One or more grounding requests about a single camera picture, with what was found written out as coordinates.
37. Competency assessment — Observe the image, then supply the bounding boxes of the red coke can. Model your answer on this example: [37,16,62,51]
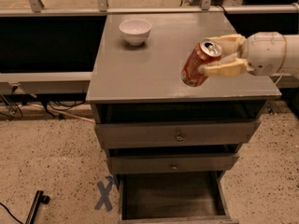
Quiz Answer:
[180,39,222,87]

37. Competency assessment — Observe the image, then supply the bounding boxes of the grey top drawer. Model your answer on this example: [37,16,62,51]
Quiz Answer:
[95,119,261,149]

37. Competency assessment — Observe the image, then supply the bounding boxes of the grey open bottom drawer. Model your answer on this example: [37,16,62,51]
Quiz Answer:
[118,171,239,224]

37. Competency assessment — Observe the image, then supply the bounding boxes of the black floor cables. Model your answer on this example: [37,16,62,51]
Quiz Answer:
[0,85,87,120]

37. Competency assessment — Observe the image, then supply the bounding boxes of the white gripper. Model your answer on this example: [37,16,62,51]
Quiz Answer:
[198,32,287,77]

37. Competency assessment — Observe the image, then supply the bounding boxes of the grey middle drawer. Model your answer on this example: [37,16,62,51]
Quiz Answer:
[107,153,239,175]

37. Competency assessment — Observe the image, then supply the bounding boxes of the black bar tool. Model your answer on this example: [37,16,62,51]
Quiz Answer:
[25,190,50,224]

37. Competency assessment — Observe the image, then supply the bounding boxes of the white ceramic bowl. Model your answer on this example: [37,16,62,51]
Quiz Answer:
[119,19,151,46]

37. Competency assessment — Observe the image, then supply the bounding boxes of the blue tape cross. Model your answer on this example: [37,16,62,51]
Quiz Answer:
[94,176,115,212]

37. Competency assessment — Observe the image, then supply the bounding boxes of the grey drawer cabinet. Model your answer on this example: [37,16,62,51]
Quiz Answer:
[87,12,280,224]

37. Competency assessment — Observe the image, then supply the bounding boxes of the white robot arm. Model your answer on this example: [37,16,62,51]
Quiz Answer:
[198,32,299,78]

